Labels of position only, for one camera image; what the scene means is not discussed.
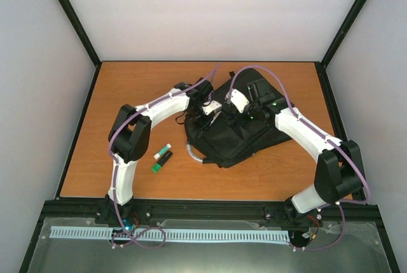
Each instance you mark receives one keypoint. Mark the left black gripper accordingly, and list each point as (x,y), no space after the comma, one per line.
(201,126)

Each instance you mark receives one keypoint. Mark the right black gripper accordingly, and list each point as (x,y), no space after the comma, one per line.
(247,123)

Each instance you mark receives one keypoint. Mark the black student backpack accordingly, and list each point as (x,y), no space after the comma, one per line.
(228,141)

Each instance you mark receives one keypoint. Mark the white green glue stick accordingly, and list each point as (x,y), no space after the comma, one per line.
(162,151)

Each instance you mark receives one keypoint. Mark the green highlighter marker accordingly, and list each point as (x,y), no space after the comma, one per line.
(161,161)

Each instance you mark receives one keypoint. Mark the clear silver pen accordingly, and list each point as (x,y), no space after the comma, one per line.
(214,118)

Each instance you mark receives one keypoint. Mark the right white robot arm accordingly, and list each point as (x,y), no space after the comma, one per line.
(338,163)

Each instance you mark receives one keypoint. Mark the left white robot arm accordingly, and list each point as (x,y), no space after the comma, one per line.
(130,134)

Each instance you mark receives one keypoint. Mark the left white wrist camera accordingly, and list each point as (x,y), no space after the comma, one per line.
(212,106)

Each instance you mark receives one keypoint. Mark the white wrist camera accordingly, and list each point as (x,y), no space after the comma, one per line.
(238,99)
(212,106)

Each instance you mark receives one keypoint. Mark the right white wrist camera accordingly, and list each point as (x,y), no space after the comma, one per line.
(238,99)

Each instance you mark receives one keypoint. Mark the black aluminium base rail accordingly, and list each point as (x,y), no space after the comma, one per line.
(147,212)

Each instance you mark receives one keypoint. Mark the light blue cable duct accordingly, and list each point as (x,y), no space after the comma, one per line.
(173,235)

